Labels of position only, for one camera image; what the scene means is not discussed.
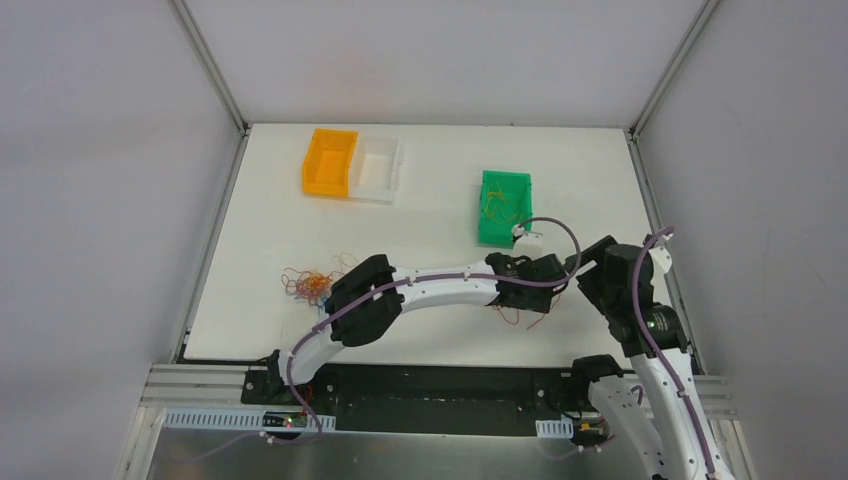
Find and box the green plastic bin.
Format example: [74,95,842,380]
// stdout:
[478,170,533,248]

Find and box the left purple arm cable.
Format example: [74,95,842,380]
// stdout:
[264,217,583,446]

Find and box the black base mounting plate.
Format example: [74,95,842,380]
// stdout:
[241,362,598,439]

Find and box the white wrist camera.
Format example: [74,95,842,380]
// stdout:
[645,226,675,275]
[511,225,544,259]

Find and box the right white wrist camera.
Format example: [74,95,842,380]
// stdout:
[645,226,675,275]

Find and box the aluminium frame rail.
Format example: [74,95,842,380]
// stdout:
[168,0,249,137]

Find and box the white translucent plastic bin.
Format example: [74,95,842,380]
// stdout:
[348,133,403,204]

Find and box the red cable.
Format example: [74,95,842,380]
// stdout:
[492,291,564,331]

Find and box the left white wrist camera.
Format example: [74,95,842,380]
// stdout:
[511,225,544,259]

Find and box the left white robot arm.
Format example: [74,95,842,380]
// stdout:
[266,253,576,405]

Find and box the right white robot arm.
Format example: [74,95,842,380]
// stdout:
[565,227,733,479]

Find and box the orange plastic bin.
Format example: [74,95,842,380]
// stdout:
[301,128,358,198]

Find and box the coloured cable bundle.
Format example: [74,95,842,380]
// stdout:
[280,251,359,310]

